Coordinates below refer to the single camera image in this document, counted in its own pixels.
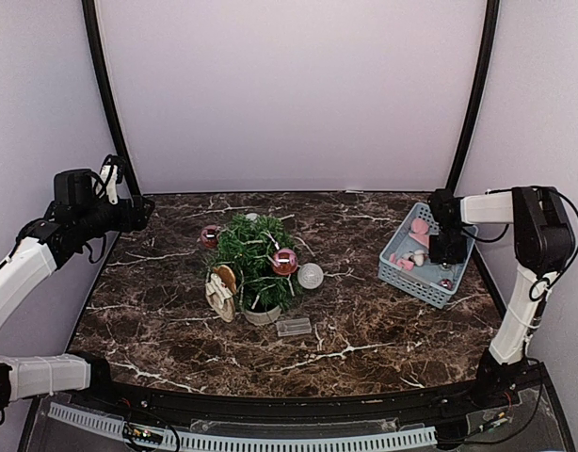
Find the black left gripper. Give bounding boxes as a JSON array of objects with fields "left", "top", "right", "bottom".
[{"left": 76, "top": 195, "right": 154, "bottom": 241}]

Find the white tree pot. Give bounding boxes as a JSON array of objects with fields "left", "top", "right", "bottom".
[{"left": 243, "top": 306, "right": 282, "bottom": 326}]

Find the pink bow ornament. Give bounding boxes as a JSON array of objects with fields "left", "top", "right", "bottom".
[{"left": 409, "top": 218, "right": 430, "bottom": 249}]

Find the white cable duct strip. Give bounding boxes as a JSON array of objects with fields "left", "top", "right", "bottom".
[{"left": 48, "top": 403, "right": 437, "bottom": 452}]

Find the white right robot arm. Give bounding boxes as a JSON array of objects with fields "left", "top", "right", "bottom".
[{"left": 427, "top": 186, "right": 578, "bottom": 365}]

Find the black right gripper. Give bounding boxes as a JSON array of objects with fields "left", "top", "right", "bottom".
[{"left": 429, "top": 226, "right": 468, "bottom": 264}]

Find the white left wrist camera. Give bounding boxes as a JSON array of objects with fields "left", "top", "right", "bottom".
[{"left": 95, "top": 154, "right": 126, "bottom": 205}]

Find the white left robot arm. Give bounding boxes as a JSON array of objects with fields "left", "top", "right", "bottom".
[{"left": 0, "top": 156, "right": 154, "bottom": 412}]

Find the clear string light garland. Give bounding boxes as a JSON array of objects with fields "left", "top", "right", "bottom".
[{"left": 206, "top": 212, "right": 326, "bottom": 338}]

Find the small green christmas tree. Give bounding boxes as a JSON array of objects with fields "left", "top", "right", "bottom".
[{"left": 207, "top": 214, "right": 302, "bottom": 312}]

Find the blue plastic basket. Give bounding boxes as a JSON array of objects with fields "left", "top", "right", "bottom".
[{"left": 377, "top": 202, "right": 477, "bottom": 309}]

